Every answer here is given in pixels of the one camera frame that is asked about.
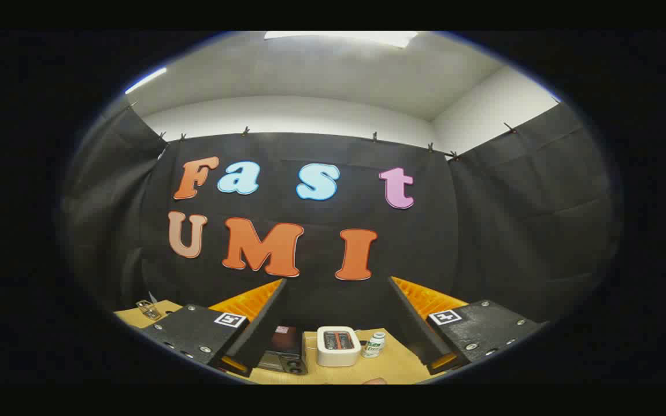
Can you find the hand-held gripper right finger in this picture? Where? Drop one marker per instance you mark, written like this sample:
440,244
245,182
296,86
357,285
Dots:
411,323

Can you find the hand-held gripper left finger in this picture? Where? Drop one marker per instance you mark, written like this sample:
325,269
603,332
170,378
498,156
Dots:
263,323

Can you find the black toaster oven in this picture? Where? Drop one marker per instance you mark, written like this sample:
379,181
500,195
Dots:
284,346

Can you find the white pop-up toaster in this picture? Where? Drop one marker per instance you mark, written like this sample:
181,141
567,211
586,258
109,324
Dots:
339,355

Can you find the white bottle with green label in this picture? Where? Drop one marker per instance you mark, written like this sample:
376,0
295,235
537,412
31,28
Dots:
373,345

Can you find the row of small cloth clips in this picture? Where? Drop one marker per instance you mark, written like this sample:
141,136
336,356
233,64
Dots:
245,131

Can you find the long ceiling light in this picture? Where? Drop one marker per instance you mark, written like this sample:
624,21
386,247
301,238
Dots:
145,80

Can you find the wide ceiling light panel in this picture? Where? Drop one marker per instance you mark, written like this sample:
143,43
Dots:
339,38

